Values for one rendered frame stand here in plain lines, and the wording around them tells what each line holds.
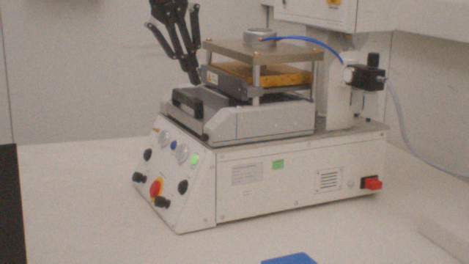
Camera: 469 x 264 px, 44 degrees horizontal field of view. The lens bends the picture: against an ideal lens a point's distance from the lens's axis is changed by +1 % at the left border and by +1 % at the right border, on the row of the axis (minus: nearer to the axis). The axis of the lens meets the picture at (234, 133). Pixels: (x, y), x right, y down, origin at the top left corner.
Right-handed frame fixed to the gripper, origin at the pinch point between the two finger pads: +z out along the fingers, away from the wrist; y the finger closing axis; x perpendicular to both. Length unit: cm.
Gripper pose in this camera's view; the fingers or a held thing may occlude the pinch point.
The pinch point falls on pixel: (191, 70)
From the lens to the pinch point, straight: 131.8
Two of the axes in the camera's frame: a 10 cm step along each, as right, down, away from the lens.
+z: 2.9, 8.7, 4.1
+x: 4.3, 2.6, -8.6
